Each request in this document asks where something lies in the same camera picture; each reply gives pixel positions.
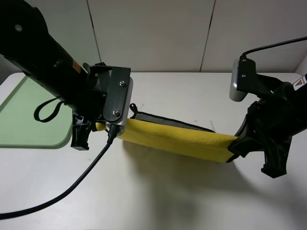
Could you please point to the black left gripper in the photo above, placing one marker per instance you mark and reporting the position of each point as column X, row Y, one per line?
column 90, row 105

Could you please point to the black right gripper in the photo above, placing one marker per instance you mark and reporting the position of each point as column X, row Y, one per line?
column 269, row 123

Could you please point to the yellow towel with black trim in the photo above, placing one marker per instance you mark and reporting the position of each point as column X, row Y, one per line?
column 178, row 137

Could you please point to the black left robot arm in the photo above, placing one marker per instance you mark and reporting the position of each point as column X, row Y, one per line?
column 26, row 43

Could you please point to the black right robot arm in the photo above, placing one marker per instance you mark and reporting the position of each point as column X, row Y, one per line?
column 300, row 87

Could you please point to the green plastic tray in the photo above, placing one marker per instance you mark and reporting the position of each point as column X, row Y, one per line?
column 20, row 96

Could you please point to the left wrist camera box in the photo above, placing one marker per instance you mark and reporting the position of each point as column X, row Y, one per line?
column 117, row 104

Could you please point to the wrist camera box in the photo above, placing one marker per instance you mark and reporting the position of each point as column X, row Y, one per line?
column 234, row 94
column 117, row 104

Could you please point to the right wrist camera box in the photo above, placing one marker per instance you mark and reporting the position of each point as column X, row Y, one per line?
column 234, row 94

